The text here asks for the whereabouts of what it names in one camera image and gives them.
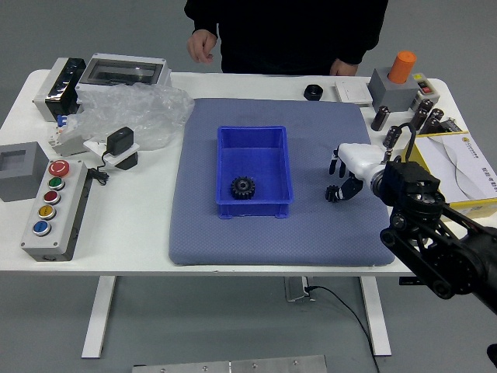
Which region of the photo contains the white switch box red button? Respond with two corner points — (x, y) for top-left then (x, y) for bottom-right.
(410, 73), (439, 108)

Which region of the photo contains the small black electronic component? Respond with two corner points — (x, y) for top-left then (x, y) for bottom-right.
(438, 117), (463, 135)

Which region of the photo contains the white table leg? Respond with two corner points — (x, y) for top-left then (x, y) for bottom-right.
(80, 275), (117, 359)
(359, 276), (392, 357)

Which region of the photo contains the blue plastic box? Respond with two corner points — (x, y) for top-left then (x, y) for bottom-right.
(215, 124), (294, 221)

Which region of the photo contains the grey distribution box clear cover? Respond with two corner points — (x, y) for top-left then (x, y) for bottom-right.
(75, 53), (172, 94)

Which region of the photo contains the grey five-button control box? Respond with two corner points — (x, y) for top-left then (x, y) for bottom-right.
(19, 158), (92, 262)

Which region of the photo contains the white circuit breaker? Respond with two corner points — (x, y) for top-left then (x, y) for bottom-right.
(48, 114), (89, 158)

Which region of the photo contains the blue-grey table mat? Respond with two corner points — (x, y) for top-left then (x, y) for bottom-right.
(168, 96), (396, 268)

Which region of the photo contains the grey under-table power unit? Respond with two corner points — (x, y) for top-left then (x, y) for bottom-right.
(283, 276), (316, 303)

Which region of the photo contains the silver metal plate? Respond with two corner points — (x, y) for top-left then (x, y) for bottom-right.
(131, 354), (328, 373)

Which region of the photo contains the black adapter cord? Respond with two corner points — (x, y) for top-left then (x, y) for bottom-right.
(87, 149), (112, 187)

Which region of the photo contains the person's right hand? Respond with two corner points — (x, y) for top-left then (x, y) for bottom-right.
(186, 29), (218, 64)

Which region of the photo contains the black hex nut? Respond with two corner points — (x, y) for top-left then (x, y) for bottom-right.
(303, 83), (325, 102)

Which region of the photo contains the white black enclosure box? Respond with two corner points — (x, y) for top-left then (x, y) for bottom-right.
(32, 57), (87, 122)

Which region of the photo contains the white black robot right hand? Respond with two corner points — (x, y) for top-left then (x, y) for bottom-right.
(328, 142), (388, 201)

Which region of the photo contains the person's hand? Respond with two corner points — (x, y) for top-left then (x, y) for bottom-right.
(329, 58), (359, 77)
(186, 29), (218, 64)

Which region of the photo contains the grey block with hole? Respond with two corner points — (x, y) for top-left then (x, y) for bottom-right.
(367, 66), (421, 113)

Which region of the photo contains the person's left hand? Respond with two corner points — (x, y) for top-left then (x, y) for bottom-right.
(329, 58), (359, 77)

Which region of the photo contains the black power adapter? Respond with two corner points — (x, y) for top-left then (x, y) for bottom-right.
(105, 126), (135, 157)

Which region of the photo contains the black floor cable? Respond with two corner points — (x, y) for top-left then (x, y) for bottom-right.
(304, 285), (381, 373)

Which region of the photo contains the big black gear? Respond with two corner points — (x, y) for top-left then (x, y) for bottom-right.
(229, 175), (259, 202)

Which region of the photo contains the clear plastic bag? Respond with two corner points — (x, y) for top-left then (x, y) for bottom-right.
(57, 83), (195, 152)

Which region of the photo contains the white wall switch plate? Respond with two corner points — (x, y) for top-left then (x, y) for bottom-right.
(333, 80), (372, 106)

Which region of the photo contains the grey hollow square block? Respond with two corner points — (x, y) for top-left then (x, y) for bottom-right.
(0, 141), (50, 203)

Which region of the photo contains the yellow white cardboard box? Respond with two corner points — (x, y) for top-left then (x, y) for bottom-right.
(399, 131), (497, 221)

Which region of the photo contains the orange cylinder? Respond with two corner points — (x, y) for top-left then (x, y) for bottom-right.
(388, 50), (417, 85)

